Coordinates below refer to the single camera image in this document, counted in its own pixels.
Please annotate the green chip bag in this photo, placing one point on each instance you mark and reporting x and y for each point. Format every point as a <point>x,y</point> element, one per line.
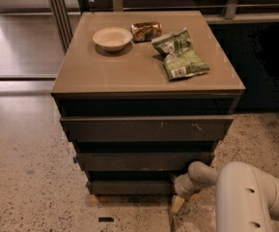
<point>179,58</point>

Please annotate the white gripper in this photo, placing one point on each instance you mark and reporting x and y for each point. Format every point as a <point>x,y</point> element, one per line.
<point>181,185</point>

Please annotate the brown drawer cabinet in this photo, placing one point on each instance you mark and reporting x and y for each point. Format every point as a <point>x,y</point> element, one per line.
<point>132,82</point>

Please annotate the dark middle drawer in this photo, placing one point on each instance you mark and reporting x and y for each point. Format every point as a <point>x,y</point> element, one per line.
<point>140,161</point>

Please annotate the dark bottom drawer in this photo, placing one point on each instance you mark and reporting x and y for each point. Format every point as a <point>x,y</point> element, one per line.
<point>130,188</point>

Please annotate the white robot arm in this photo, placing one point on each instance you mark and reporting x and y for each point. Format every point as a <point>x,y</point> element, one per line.
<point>246,197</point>

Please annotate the dark top drawer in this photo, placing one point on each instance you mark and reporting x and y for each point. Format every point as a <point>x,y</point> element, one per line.
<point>146,128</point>

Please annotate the crushed golden can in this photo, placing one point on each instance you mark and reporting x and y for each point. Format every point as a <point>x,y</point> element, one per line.
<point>145,31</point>

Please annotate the dark drawer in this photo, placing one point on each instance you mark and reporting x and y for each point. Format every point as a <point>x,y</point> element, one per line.
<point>140,161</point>
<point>146,128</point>
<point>130,188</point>

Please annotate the white bowl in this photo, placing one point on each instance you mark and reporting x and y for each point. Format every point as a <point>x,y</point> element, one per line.
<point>112,39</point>

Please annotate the blue tape piece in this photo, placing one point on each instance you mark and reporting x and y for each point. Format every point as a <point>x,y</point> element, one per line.
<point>75,160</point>

